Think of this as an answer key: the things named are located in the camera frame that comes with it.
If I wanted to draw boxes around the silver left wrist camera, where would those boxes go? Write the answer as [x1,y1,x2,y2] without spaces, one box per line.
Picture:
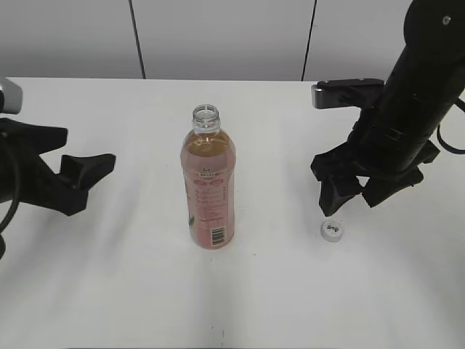
[0,77,23,115]

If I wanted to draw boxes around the white bottle cap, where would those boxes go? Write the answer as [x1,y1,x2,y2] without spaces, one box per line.
[320,220,344,243]

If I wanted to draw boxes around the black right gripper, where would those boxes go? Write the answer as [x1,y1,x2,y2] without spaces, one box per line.
[310,141,440,217]

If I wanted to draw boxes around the pink label tea bottle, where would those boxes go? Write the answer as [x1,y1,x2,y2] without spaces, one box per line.
[180,104,236,249]

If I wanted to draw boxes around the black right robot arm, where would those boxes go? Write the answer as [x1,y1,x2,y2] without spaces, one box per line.
[311,1,464,217]

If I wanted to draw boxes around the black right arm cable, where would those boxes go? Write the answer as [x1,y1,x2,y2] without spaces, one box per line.
[435,96,465,153]

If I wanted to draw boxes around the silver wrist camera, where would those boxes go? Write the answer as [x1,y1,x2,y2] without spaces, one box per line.
[311,79,384,109]
[0,77,23,115]

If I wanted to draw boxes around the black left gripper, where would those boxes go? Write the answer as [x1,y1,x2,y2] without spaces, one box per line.
[1,118,116,216]

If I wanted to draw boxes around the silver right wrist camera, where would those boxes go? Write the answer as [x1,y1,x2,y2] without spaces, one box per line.
[311,79,384,109]

